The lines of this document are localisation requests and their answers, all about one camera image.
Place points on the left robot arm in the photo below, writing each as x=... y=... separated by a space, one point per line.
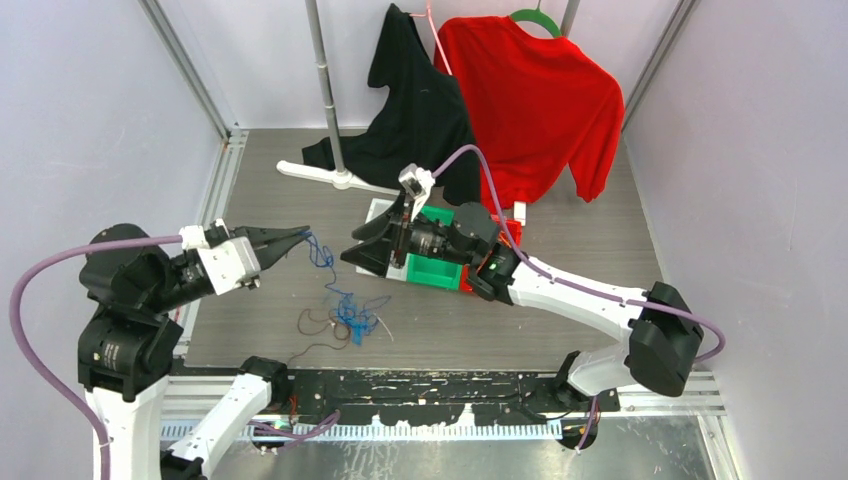
x=126 y=351

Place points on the green hanger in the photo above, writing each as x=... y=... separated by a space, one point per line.
x=539 y=18

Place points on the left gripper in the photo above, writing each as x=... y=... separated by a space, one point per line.
x=270 y=242

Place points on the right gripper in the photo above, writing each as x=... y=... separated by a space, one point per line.
x=375 y=253

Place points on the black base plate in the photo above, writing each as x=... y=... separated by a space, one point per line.
x=416 y=398

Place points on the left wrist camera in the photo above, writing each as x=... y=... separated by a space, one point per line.
x=230 y=265

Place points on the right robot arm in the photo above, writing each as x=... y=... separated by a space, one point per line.
x=657 y=341

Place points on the black t-shirt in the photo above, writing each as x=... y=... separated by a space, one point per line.
x=424 y=118

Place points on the white clothes rack stand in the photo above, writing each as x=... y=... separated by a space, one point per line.
x=340 y=177

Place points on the pink hanger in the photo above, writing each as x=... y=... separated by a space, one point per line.
x=428 y=15

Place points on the red plastic bin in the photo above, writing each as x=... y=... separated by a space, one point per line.
x=515 y=229

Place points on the green plastic bin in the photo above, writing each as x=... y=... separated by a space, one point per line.
x=433 y=272

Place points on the red sweatshirt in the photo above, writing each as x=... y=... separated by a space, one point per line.
x=537 y=106

